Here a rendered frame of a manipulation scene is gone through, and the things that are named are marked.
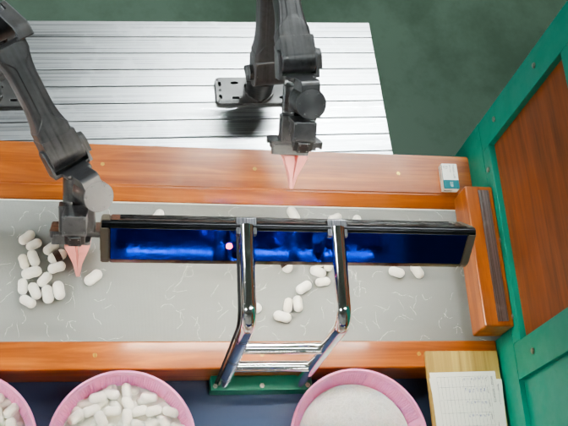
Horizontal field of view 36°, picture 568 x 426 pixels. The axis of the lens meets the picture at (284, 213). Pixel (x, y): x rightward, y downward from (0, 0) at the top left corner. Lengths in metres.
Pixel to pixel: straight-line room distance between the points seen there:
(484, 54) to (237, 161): 1.51
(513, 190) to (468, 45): 1.43
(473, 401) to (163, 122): 0.89
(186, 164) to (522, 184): 0.68
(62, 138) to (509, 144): 0.87
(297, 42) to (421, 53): 1.44
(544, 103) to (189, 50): 0.85
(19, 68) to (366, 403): 0.90
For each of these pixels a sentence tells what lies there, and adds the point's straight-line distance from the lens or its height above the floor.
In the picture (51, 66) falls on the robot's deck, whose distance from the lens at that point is 2.07.
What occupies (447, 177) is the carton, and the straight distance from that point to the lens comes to 1.93.
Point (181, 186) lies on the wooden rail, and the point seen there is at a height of 0.76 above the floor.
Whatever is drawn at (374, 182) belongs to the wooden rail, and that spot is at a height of 0.77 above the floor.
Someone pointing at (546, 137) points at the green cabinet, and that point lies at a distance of 1.68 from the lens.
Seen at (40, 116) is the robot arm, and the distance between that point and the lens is 1.63.
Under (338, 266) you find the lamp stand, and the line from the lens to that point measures 1.40.
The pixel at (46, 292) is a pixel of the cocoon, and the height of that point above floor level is 0.76.
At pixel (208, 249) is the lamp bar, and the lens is 1.43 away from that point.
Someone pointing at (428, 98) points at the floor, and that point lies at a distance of 3.00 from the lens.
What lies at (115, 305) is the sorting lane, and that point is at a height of 0.74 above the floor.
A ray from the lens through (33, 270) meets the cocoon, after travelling 1.75.
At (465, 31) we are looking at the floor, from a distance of 3.20.
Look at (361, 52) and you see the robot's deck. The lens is 2.18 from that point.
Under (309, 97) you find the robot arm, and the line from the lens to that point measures 1.61.
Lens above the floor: 2.39
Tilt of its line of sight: 64 degrees down
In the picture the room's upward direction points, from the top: 22 degrees clockwise
